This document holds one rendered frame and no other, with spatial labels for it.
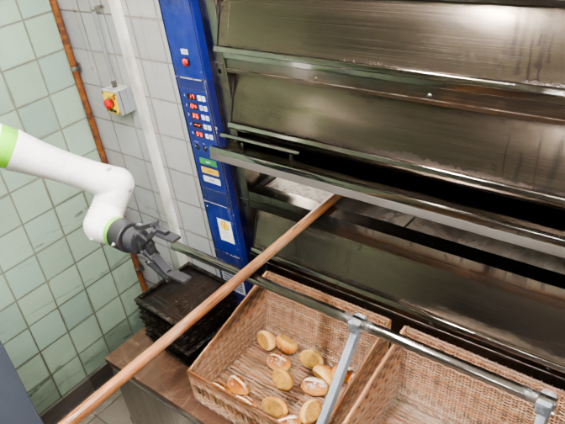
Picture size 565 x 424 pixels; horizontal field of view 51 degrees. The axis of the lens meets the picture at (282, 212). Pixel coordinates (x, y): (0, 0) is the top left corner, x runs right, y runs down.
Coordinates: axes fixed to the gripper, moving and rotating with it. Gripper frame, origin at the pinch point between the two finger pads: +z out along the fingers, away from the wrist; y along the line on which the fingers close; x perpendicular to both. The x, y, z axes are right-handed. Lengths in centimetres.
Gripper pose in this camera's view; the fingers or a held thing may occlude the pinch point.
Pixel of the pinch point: (179, 259)
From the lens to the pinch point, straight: 163.6
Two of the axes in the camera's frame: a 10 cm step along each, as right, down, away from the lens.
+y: 1.2, 8.4, 5.3
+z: 7.8, 2.5, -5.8
